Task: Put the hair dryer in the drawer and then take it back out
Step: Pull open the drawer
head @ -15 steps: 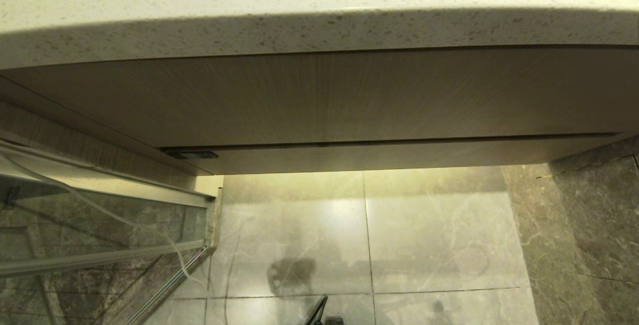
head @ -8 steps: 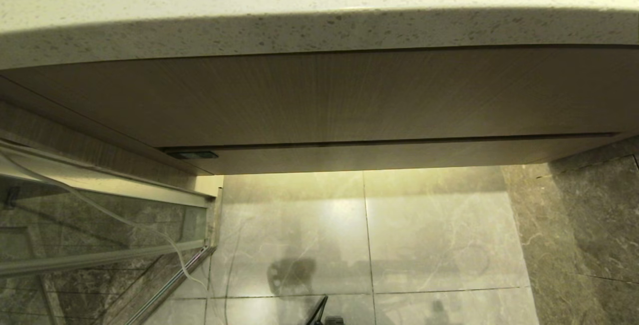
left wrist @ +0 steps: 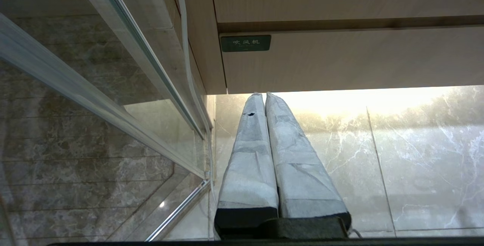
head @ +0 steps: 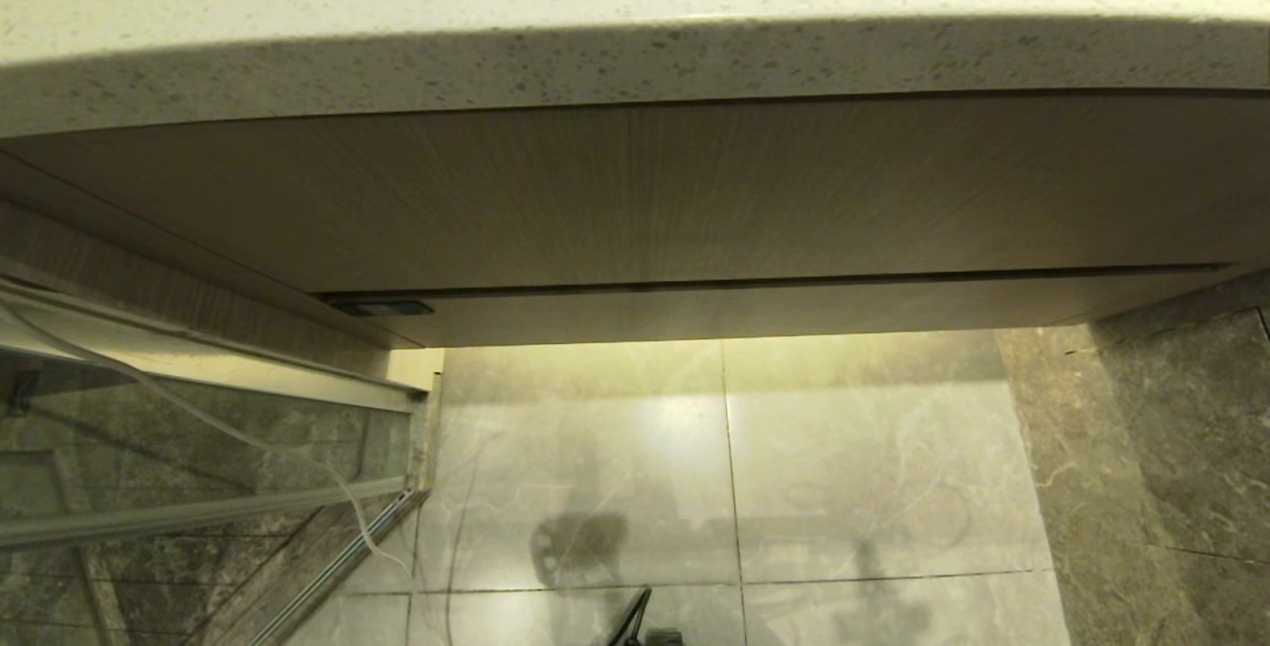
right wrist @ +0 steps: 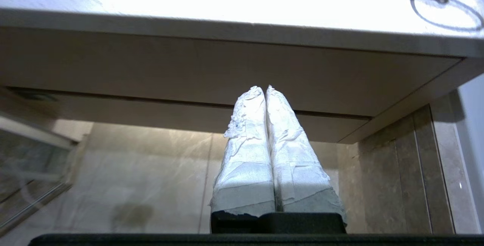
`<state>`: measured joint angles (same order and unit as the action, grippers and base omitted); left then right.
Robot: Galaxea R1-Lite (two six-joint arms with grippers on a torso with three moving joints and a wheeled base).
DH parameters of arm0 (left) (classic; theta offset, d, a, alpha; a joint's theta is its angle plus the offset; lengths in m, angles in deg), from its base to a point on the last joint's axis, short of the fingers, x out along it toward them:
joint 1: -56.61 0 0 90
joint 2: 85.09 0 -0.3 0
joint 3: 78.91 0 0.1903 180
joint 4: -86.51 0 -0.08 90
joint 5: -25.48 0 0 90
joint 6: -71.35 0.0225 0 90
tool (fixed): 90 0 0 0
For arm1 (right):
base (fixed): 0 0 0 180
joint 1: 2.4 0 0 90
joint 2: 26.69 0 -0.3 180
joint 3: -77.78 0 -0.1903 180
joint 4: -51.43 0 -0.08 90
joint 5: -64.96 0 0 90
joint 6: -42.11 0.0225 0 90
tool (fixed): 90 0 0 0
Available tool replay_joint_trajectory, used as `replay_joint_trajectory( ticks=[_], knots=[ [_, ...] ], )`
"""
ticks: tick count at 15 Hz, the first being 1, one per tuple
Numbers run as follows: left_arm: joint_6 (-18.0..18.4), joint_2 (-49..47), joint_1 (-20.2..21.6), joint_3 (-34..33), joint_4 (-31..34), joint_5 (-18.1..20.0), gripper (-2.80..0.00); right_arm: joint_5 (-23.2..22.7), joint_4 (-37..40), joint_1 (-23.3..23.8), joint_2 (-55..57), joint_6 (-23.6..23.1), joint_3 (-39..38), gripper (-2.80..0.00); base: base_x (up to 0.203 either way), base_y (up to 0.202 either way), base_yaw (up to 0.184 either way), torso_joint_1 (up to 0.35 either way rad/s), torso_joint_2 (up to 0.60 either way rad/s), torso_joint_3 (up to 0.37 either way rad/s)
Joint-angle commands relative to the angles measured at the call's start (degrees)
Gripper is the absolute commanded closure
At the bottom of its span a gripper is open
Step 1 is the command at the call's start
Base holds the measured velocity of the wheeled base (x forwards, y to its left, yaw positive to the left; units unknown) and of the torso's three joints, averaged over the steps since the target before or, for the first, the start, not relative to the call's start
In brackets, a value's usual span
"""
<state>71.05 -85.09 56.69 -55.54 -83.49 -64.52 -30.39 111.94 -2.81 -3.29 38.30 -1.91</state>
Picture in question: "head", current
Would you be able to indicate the light wooden vanity drawer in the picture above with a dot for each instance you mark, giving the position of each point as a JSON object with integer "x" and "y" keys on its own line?
{"x": 744, "y": 315}

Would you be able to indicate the aluminium glass door bar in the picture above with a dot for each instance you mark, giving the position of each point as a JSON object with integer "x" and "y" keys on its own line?
{"x": 198, "y": 514}

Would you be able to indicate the chrome floor rail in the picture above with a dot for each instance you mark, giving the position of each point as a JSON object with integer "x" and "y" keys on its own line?
{"x": 342, "y": 562}

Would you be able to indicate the clear glass shower panel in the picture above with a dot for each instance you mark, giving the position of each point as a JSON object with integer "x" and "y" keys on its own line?
{"x": 149, "y": 448}

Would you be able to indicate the light wooden vanity cabinet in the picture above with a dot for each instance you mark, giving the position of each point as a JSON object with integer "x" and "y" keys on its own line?
{"x": 635, "y": 199}

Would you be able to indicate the aluminium shower track rail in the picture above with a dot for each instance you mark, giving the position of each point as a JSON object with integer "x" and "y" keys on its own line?
{"x": 248, "y": 366}

